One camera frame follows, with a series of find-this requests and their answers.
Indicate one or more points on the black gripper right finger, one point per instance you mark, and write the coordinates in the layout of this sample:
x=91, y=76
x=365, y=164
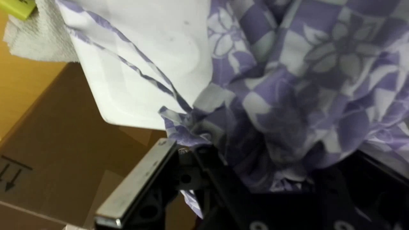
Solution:
x=371, y=196

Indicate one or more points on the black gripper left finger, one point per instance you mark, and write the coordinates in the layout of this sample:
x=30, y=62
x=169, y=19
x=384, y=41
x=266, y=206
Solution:
x=145, y=183

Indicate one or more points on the purple checkered cloth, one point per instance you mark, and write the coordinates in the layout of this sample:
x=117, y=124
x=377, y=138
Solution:
x=320, y=64

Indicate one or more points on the white plastic basket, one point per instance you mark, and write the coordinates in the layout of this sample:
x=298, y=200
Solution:
x=161, y=51

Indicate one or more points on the brown cardboard box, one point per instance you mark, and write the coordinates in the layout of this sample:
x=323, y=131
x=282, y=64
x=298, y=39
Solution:
x=64, y=148

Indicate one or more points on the white terry towel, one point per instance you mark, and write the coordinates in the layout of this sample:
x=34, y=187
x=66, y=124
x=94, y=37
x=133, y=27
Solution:
x=39, y=39

